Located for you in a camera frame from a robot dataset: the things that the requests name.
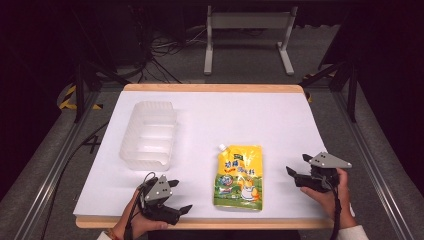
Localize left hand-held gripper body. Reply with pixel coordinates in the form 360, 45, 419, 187
137, 173, 184, 226

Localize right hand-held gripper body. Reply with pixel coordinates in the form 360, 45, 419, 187
293, 151, 353, 194

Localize yellow spout pouch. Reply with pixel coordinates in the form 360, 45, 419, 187
213, 143, 264, 212

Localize translucent plastic basket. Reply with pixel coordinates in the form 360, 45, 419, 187
118, 100, 179, 172

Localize person's right hand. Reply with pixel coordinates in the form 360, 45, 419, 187
299, 167, 358, 230

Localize person's left hand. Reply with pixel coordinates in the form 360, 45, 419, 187
112, 188, 170, 240

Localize black metal stand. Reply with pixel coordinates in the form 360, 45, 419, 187
297, 60, 360, 123
73, 59, 132, 124

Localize white table cover sheet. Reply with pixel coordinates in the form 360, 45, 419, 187
72, 90, 356, 220

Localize dark curtain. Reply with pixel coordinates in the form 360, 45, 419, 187
318, 0, 424, 189
0, 0, 83, 203

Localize aluminium rail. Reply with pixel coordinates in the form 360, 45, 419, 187
331, 90, 416, 240
12, 90, 103, 240

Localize left hand-held gripper cable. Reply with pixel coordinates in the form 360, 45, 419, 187
123, 171, 158, 240

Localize hand-held gripper cable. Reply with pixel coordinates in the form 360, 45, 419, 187
123, 171, 158, 240
328, 173, 343, 240

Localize right hand-held gripper cable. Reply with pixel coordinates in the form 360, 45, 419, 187
328, 173, 343, 240

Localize wrist bracelet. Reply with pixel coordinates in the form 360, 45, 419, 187
105, 228, 122, 240

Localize black floor cable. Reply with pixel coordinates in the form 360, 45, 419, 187
39, 121, 111, 240

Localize bundle of black floor cables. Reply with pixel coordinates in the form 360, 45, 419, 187
114, 24, 209, 85

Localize white metal table frame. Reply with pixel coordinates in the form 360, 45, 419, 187
203, 4, 299, 76

